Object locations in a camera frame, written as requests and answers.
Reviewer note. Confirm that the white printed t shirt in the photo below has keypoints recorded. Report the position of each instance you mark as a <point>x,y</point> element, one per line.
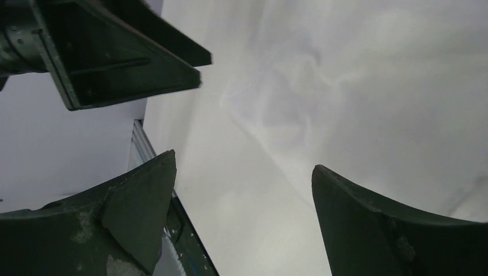
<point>390,94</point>

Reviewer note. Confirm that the aluminium frame rail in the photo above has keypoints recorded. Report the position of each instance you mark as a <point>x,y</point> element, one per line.
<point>141,150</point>

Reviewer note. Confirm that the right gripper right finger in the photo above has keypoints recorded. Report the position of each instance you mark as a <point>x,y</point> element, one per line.
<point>366,233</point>

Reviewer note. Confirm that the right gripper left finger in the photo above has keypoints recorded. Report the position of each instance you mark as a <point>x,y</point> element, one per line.
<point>114,228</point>

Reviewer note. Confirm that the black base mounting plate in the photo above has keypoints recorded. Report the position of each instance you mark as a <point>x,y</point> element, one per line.
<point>186,246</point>

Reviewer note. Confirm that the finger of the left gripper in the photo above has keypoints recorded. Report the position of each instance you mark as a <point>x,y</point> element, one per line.
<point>139,15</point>

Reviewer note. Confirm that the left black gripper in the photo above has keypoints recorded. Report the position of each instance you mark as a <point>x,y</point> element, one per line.
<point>94,58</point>

